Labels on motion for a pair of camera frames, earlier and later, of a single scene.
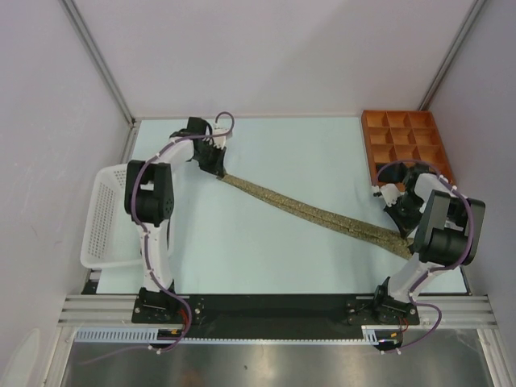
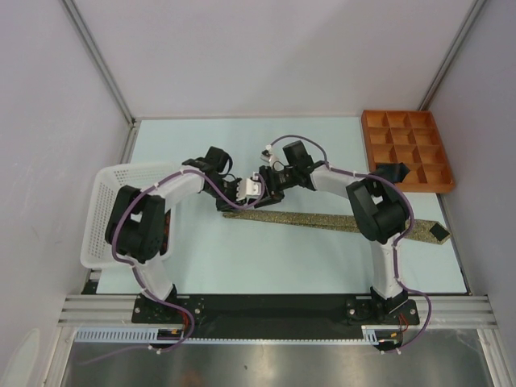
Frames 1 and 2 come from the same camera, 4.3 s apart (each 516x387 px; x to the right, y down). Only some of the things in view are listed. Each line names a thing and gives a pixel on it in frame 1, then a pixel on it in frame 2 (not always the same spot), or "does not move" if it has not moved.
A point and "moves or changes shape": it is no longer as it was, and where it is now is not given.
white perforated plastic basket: x=110 y=236 does not move
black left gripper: x=217 y=167 -> x=225 y=206
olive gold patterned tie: x=350 y=226 moves or changes shape
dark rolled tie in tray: x=392 y=172 does not move
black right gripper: x=405 y=226 -> x=273 y=190
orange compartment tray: x=404 y=135 does not move
